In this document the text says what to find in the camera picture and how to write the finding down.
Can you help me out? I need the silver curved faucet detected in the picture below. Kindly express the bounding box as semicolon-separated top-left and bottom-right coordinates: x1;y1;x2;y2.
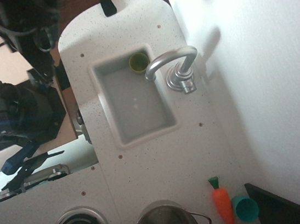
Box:
145;45;198;95

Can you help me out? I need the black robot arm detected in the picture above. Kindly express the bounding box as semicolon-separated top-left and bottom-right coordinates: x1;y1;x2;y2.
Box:
0;0;60;84

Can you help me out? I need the grey rectangular sink basin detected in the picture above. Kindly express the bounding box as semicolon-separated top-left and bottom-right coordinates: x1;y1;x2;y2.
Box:
88;43;181;149

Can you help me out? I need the green plastic cup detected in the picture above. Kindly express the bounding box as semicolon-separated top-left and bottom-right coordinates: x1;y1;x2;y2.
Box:
128;53;150;73

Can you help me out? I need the black clamp top edge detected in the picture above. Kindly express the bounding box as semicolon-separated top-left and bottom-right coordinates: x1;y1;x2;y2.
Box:
99;0;117;17

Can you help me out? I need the orange toy carrot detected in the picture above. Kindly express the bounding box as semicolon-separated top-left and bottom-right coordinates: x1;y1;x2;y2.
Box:
208;176;235;224

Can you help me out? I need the teal plastic cup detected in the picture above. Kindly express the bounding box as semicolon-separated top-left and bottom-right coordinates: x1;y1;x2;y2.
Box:
231;196;260;223

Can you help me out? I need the black box corner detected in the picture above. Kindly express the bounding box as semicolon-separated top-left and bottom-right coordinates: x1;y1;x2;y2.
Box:
244;183;300;224

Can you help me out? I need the blue handled clamp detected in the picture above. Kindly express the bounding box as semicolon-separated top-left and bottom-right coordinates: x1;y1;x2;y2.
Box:
1;142;64;192

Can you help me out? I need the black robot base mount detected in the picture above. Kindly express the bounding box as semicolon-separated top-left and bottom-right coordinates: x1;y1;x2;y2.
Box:
0;78;66;151

